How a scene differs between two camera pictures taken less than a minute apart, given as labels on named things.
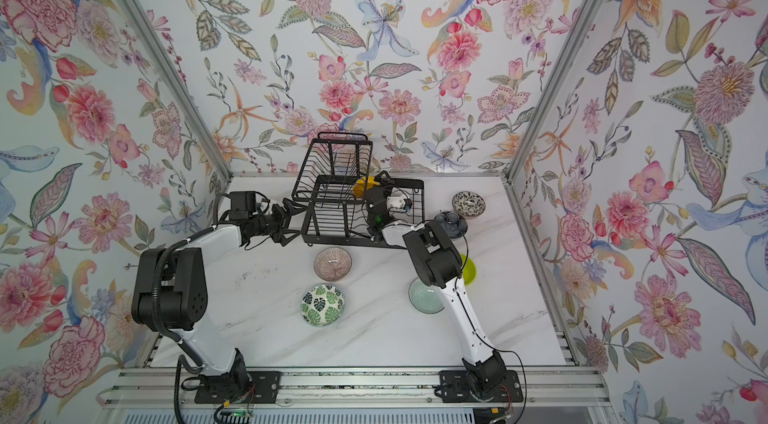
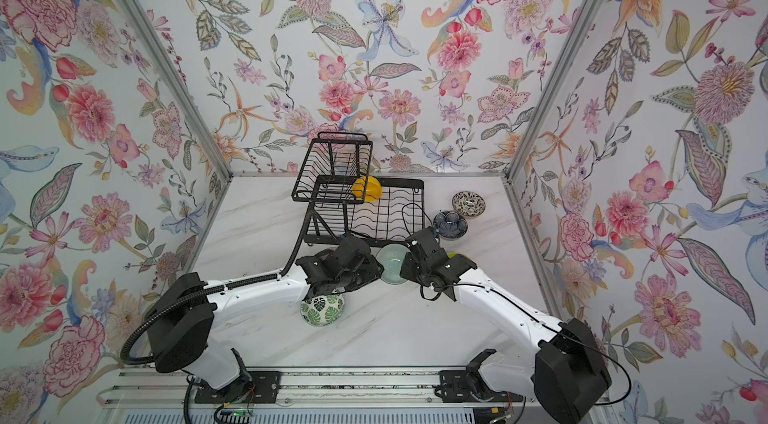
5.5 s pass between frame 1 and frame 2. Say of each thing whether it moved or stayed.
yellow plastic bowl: stayed
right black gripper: moved
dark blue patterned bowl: stayed
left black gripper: moved
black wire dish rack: stayed
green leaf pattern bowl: stayed
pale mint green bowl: moved
